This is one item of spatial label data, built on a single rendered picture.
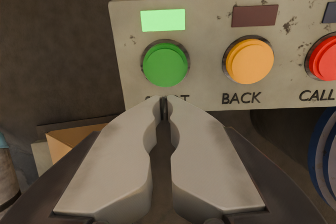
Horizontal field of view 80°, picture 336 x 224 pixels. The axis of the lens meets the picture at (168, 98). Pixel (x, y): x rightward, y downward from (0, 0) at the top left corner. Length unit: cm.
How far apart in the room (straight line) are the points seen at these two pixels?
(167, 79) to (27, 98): 84
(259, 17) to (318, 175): 38
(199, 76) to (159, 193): 79
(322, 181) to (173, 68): 42
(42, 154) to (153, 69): 73
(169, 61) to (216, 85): 5
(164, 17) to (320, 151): 41
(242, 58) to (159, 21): 8
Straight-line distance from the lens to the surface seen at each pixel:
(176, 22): 18
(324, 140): 49
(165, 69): 18
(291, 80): 23
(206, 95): 21
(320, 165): 51
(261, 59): 19
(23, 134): 103
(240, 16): 19
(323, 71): 23
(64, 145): 61
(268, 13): 20
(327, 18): 22
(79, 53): 87
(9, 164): 66
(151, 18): 18
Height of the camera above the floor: 79
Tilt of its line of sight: 81 degrees down
